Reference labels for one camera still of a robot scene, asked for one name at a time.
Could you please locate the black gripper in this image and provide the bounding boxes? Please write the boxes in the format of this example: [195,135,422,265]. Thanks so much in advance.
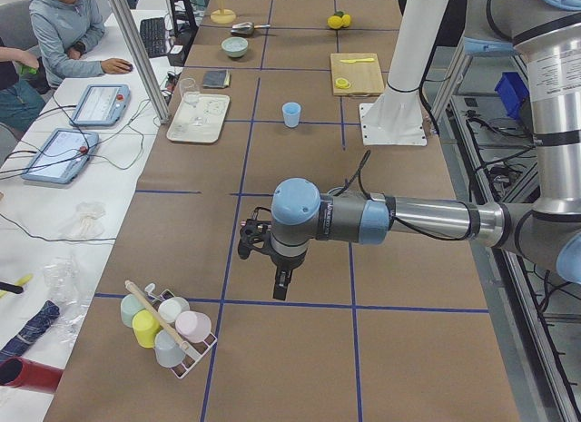
[271,240,308,300]

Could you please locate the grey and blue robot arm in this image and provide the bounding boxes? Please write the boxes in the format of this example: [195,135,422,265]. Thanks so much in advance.
[267,0,580,299]

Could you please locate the pink cup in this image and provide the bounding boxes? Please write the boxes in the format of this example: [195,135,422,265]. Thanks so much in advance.
[175,310,212,343]

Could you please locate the white cup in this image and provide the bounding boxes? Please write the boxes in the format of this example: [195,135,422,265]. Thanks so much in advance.
[158,297,190,325]

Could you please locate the pale blue cup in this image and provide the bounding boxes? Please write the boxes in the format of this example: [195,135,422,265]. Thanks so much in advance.
[154,329,185,368]

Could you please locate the yellow cup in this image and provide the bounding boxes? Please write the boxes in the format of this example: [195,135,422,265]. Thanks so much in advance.
[132,309,161,348]

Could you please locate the mint green cup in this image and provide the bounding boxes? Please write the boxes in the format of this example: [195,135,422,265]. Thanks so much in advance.
[120,294,144,328]

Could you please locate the light blue plastic cup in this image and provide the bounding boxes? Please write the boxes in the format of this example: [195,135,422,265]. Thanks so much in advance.
[281,102,301,128]

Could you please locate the lemon slice on board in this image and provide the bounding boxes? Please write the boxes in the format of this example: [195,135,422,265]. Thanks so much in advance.
[334,77,351,89]

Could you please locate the white bear serving tray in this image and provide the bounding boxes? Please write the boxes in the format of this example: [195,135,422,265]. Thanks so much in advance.
[166,93,231,144]

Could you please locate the white cloth bag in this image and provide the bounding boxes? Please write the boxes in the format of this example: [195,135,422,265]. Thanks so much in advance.
[60,201,106,240]

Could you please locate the grey folded cloth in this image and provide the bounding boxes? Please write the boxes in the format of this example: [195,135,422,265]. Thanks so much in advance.
[202,69,231,89]

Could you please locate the wooden cutting board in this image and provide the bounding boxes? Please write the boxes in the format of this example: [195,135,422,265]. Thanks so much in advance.
[330,53,386,96]

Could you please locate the clear plastic bag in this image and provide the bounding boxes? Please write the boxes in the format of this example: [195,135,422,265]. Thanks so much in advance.
[42,256,92,348]

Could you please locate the yellow plastic knife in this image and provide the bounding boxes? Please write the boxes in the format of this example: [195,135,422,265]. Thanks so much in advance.
[340,57,376,64]

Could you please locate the green bowl of ice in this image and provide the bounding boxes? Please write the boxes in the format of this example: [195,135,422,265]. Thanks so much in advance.
[221,36,249,59]

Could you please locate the lower teach pendant tablet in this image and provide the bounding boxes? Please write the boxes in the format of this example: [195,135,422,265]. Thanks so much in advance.
[21,128,100,185]

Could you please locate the teach pendant tablet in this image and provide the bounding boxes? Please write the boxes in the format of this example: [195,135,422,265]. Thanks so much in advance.
[69,84,131,127]
[21,128,100,185]

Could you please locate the dark plaid cloth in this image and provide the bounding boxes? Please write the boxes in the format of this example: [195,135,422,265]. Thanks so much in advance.
[1,300,60,362]

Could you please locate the upper teach pendant tablet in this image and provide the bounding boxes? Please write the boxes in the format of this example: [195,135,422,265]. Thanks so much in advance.
[69,84,131,127]

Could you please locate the metal ice scoop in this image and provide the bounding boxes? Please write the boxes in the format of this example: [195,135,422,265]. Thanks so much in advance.
[231,22,271,36]

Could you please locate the whole yellow lemons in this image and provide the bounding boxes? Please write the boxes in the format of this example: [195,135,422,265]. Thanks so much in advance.
[327,11,352,30]

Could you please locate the black keyboard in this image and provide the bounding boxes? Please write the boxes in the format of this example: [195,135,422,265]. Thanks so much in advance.
[139,17,168,58]

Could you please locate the red cylinder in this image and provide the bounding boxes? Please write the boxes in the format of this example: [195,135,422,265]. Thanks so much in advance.
[1,357,64,394]

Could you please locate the blue storage bin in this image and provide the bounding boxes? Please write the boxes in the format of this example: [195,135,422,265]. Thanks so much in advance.
[495,72,529,120]

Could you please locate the person in grey hoodie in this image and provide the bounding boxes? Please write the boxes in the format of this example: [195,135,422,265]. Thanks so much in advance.
[29,0,131,89]

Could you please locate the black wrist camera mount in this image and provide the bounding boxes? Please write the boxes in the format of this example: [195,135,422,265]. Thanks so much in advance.
[237,206,273,260]

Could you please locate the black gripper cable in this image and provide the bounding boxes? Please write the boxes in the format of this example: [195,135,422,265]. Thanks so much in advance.
[342,149,473,241]

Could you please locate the white wire cup rack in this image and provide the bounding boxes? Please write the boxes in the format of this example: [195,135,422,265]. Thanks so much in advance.
[144,283,217,378]

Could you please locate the wooden rack handle stick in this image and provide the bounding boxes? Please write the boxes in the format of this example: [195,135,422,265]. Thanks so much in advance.
[124,280,189,352]

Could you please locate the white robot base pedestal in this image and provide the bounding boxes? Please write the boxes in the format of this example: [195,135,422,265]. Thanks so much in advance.
[359,0,448,146]

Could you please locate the aluminium frame post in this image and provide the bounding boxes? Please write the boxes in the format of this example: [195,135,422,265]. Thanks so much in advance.
[108,0,170,124]

